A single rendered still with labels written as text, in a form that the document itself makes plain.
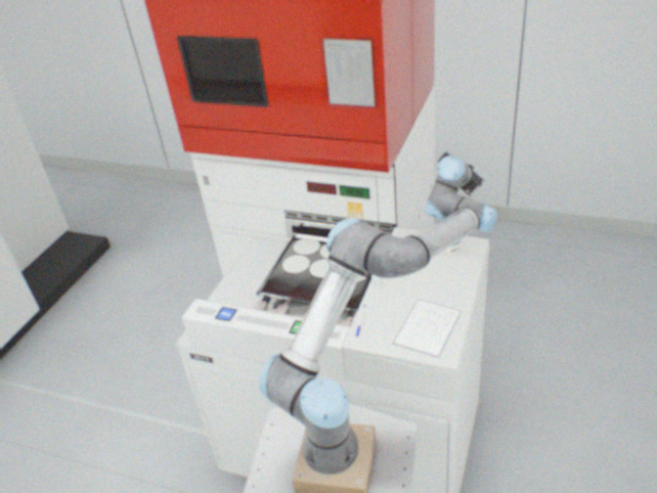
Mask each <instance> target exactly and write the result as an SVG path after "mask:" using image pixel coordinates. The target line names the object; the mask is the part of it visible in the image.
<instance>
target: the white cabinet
mask: <svg viewBox="0 0 657 493"><path fill-rule="evenodd" d="M487 281H488V279H487V275H486V281H485V285H484V289H483V292H482V297H480V302H479V306H478V311H477V315H476V320H475V327H474V329H473V333H472V337H471V343H470V346H469V350H468V354H467V360H466V364H465V368H463V373H462V377H461V382H460V393H459V395H458V398H457V402H452V401H447V399H442V398H437V397H431V396H427V395H422V394H416V393H411V392H407V391H402V390H397V389H392V388H386V387H382V385H377V384H371V383H366V382H362V381H352V380H348V379H345V381H344V380H339V379H335V378H329V377H324V376H320V375H318V376H317V379H322V380H324V379H331V380H333V381H336V382H338V383H339V384H340V385H341V387H342V389H343V390H345V392H346V394H347V398H348V402H349V403H350V404H353V405H356V406H361V407H364V408H367V409H370V410H374V411H378V412H380V413H383V414H386V415H391V417H394V418H397V419H400V420H405V421H408V422H411V423H414V424H416V449H415V461H414V473H413V484H412V493H460V484H461V483H462V479H463V475H464V469H465V464H466V459H467V453H468V448H469V443H470V437H471V433H472V428H473V423H474V418H475V412H476V407H477V403H478V391H480V377H481V362H482V347H483V333H484V317H485V302H486V288H487ZM177 347H178V350H179V353H180V357H182V360H183V363H184V365H185V368H186V372H187V375H188V378H189V381H190V385H191V388H192V391H193V394H194V397H195V401H196V403H197V405H198V408H199V411H200V414H201V417H202V420H203V423H204V427H205V430H206V433H207V436H208V439H209V443H210V446H211V449H212V452H214V456H215V459H216V462H217V464H218V467H219V469H220V471H226V472H231V473H235V474H238V475H243V476H247V477H249V474H250V470H251V466H252V463H253V460H254V456H255V453H257V449H258V446H259V442H260V439H261V436H262V432H263V429H264V425H265V423H266V420H267V416H268V412H269V409H271V408H276V407H279V406H277V405H276V404H273V403H272V402H271V401H269V399H268V398H267V397H266V396H265V395H263V393H262V392H261V390H260V387H259V377H260V374H261V370H262V368H263V366H264V363H260V362H255V361H249V360H244V359H241V358H235V357H230V356H226V354H220V353H215V352H210V351H205V350H200V349H195V348H190V347H186V346H180V345H177Z"/></svg>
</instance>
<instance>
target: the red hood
mask: <svg viewBox="0 0 657 493"><path fill-rule="evenodd" d="M144 1H145V4H146V8H147V13H148V17H149V21H150V25H151V29H152V33H153V36H154V41H155V45H156V48H157V52H158V56H159V60H160V64H161V69H162V72H163V76H164V80H165V85H167V89H168V92H169V96H170V101H171V105H172V109H173V113H174V116H175V120H176V124H177V129H178V133H180V136H181V140H182V145H183V149H184V152H186V153H197V154H207V155H217V156H227V157H237V158H247V159H258V160H268V161H277V162H288V163H299V164H309V165H319V166H329V167H339V168H350V169H361V170H370V171H380V173H388V171H389V169H391V168H392V166H393V164H394V162H395V160H396V158H397V155H398V154H399V152H400V150H401V148H402V146H403V144H404V142H405V139H407V137H408V135H409V133H410V131H411V129H412V127H413V124H414V122H415V121H416V118H417V116H418V114H419V112H421V109H422V107H423V105H424V103H425V101H426V99H427V97H428V94H429V92H430V90H431V88H432V86H433V84H434V4H435V0H144Z"/></svg>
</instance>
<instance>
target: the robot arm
mask: <svg viewBox="0 0 657 493"><path fill-rule="evenodd" d="M438 162H439V165H438V173H439V175H438V177H437V180H435V183H434V185H433V187H432V191H431V193H430V195H429V198H428V199H427V202H426V206H425V209H424V212H425V213H426V214H428V215H430V216H433V217H435V219H438V220H441V221H440V222H438V223H437V224H434V225H432V226H431V227H429V228H427V229H425V230H424V231H422V232H419V233H417V235H416V236H414V235H411V236H407V237H405V238H397V237H394V236H392V235H388V233H386V232H384V231H382V230H380V229H377V228H375V227H373V226H371V225H369V224H367V223H366V222H364V221H358V220H356V218H346V220H343V221H341V222H339V223H338V224H337V225H336V226H335V227H334V228H333V229H332V230H331V232H330V233H329V237H328V238H327V244H326V248H327V251H328V252H329V253H330V255H329V256H328V258H327V262H328V264H329V269H328V270H327V272H326V274H325V276H324V278H323V281H322V283H321V285H320V287H319V289H318V291H317V293H316V295H315V298H313V300H312V302H311V304H310V306H309V308H308V310H307V313H306V315H305V317H304V319H303V321H302V323H301V325H300V328H299V330H297V332H296V334H295V336H294V338H293V340H292V343H291V345H290V347H289V348H286V349H282V350H281V352H280V354H275V355H273V357H271V358H270V361H266V363H265V364H264V366H263V368H262V370H261V374H260V377H259V387H260V390H261V392H262V393H263V395H265V396H266V397H267V398H268V399H269V401H271V402H272V403H273V404H276V405H277V406H279V407H280V408H281V409H283V410H284V411H286V412H288V413H289V415H290V416H292V417H293V418H295V419H296V420H297V421H299V422H301V423H302V424H304V425H305V426H306V435H305V437H304V440H303V454H304V459H305V461H306V463H307V465H308V466H309V467H310V468H311V469H312V470H314V471H317V472H318V473H321V474H338V473H341V472H343V471H345V470H347V469H348V468H350V467H351V466H352V465H353V463H354V462H355V460H356V457H357V455H358V440H357V436H356V434H355V432H354V431H353V430H352V427H351V426H350V419H349V402H348V398H347V394H346V392H345V390H343V389H342V387H341V385H340V384H339V383H338V382H336V381H333V380H331V379H324V380H322V379H317V376H318V373H319V371H320V366H319V363H318V361H319V359H320V356H321V354H322V352H323V350H324V348H325V346H326V344H327V342H328V339H329V338H330V336H331V334H332V332H333V330H334V328H335V325H336V323H337V321H338V319H339V317H340V315H341V313H342V310H343V308H345V306H346V304H347V302H348V300H349V298H350V295H351V293H352V291H353V289H354V288H355V286H356V284H357V283H358V282H361V280H363V279H366V277H367V275H368V273H370V274H372V275H374V276H377V277H380V278H399V277H404V276H408V275H411V274H413V273H415V272H418V271H419V270H422V269H423V268H425V267H426V266H427V264H428V263H429V261H430V259H431V258H432V257H434V256H435V255H438V254H439V253H441V252H442V251H444V250H446V248H447V247H449V246H452V245H453V244H455V243H456V242H458V241H459V240H461V239H463V238H464V237H467V236H468V235H470V233H471V232H473V231H474V230H476V229H479V230H480V231H481V230H483V231H485V232H488V231H490V230H491V229H492V228H493V227H494V225H495V223H496V220H498V212H497V211H496V210H495V209H494V208H491V207H489V206H488V205H485V204H483V202H478V201H475V200H472V199H470V198H466V197H464V196H461V195H459V194H458V191H459V189H461V190H463V191H464V192H465V193H466V194H468V195H469V196H471V197H472V195H471V194H472V193H474V190H476V189H477V186H479V187H480V186H481V184H483V182H481V181H483V180H484V179H483V178H481V177H479V176H478V175H477V174H476V173H475V171H474V170H473V168H474V166H473V165H471V164H470V165H468V163H467V162H466V163H463V162H462V161H461V160H460V159H459V158H456V157H454V156H451V155H450V154H448V153H447V152H445V153H443V154H442V157H441V158H440V159H439V160H438ZM484 181H485V180H484ZM485 182H486V181H485ZM466 191H469V192H470V193H468V192H466Z"/></svg>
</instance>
